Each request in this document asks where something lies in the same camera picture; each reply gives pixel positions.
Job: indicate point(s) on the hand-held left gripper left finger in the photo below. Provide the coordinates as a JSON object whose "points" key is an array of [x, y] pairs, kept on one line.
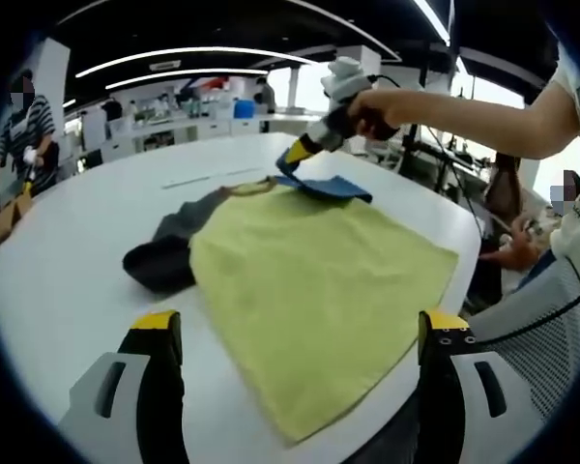
{"points": [[125, 411]]}

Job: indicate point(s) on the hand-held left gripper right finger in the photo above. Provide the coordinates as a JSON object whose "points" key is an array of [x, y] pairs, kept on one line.
{"points": [[464, 411]]}

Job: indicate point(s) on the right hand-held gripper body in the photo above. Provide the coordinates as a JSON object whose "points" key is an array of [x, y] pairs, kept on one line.
{"points": [[345, 82]]}

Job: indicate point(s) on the yellow blue grey garment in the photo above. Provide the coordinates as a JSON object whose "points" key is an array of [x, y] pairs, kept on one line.
{"points": [[309, 290]]}

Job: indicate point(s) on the person's right hand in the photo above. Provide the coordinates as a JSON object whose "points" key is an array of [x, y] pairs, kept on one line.
{"points": [[382, 104]]}

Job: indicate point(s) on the grey mesh office chair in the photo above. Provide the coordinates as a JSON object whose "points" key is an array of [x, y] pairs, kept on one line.
{"points": [[536, 367]]}

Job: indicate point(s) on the black equipment stand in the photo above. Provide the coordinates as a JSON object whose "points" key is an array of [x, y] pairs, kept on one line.
{"points": [[411, 150]]}

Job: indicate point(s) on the long ceiling light strip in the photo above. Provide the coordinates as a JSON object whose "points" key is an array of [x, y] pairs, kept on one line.
{"points": [[198, 49], [188, 72], [432, 21]]}

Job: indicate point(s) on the white workbench row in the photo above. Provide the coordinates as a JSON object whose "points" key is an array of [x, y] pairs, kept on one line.
{"points": [[198, 130]]}

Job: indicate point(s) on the ceiling air vent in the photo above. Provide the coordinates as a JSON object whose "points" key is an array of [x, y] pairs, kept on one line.
{"points": [[165, 64]]}

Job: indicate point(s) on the white square pillar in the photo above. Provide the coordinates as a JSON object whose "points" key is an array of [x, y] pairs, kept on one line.
{"points": [[53, 72]]}

